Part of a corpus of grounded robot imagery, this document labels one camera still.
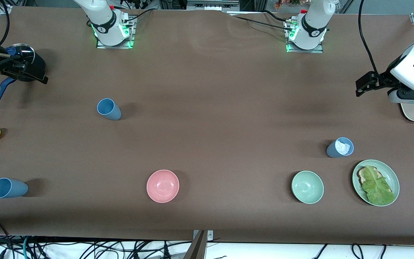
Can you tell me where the dark blue saucepan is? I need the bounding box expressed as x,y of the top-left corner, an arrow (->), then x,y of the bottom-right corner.
0,43 -> 46,107

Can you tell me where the green lettuce leaf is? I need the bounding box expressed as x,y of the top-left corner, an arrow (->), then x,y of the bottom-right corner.
362,166 -> 396,205

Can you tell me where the black left base cable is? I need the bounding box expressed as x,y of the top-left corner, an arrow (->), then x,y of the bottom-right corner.
227,11 -> 294,31

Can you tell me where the black base cable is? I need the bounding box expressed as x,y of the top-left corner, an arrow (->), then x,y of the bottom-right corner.
123,9 -> 153,27
227,11 -> 294,31

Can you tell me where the aluminium frame rail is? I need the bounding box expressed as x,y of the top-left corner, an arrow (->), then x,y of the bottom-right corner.
0,4 -> 13,40

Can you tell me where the pale green bowl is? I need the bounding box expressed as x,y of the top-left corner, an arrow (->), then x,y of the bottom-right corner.
291,171 -> 325,205

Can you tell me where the black right base cable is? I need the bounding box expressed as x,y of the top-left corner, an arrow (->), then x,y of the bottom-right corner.
123,9 -> 153,27

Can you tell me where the pink bowl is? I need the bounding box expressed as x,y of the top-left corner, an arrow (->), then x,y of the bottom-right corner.
146,169 -> 180,204

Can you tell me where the glass lid with blue knob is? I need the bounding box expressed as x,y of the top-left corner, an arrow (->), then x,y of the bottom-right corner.
6,43 -> 36,64

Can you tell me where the pale green plate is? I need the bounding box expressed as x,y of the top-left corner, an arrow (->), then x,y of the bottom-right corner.
352,159 -> 400,207

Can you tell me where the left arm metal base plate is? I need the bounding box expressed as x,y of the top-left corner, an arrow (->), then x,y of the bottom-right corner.
285,20 -> 325,54

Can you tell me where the metal table bracket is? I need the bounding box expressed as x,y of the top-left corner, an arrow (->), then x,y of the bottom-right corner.
184,230 -> 214,259

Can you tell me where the toast bread slice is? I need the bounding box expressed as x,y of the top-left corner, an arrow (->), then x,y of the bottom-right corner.
359,166 -> 383,187

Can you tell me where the blue plastic cup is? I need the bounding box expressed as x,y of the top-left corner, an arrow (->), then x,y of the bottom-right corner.
0,178 -> 29,199
97,98 -> 122,121

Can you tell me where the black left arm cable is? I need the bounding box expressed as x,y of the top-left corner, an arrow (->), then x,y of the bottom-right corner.
358,0 -> 378,74

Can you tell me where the silver metal box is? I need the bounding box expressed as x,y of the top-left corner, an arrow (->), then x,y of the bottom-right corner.
187,0 -> 240,11

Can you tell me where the white tissue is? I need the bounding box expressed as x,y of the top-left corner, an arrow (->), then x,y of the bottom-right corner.
335,141 -> 351,156

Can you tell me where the blue cup holding tissue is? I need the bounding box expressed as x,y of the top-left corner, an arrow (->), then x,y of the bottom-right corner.
326,137 -> 354,158

